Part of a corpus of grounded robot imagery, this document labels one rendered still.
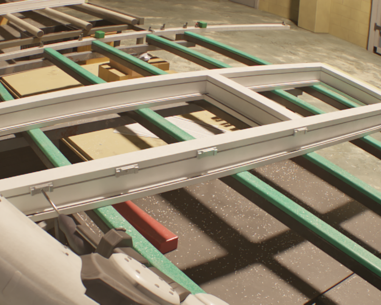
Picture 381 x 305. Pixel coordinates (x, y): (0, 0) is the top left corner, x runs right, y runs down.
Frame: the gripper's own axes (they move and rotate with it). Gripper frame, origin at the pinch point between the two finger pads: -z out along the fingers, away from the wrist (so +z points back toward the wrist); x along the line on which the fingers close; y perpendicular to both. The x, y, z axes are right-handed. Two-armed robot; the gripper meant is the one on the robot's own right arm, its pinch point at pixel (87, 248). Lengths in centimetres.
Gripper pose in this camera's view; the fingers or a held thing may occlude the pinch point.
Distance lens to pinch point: 80.8
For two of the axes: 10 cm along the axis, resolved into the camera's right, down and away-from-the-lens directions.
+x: 4.7, -8.8, -1.2
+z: 7.6, 4.7, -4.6
